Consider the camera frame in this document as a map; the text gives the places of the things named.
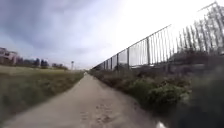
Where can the distant tower pole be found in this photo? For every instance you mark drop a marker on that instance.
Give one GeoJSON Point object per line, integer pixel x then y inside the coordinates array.
{"type": "Point", "coordinates": [72, 64]}

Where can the robot's own part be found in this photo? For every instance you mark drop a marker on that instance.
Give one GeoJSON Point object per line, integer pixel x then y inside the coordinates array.
{"type": "Point", "coordinates": [161, 125]}

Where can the distant buildings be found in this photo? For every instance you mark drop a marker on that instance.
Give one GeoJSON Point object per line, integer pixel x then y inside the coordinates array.
{"type": "Point", "coordinates": [23, 60]}

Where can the pale dirt path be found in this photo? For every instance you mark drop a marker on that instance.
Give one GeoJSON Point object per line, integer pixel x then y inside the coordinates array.
{"type": "Point", "coordinates": [85, 106]}

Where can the grass and weeds ground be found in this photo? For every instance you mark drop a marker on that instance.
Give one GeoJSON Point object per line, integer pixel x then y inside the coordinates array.
{"type": "Point", "coordinates": [33, 85]}
{"type": "Point", "coordinates": [160, 90]}

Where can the tall metal bar fence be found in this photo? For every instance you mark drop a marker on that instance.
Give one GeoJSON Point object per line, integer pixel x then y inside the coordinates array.
{"type": "Point", "coordinates": [160, 46]}

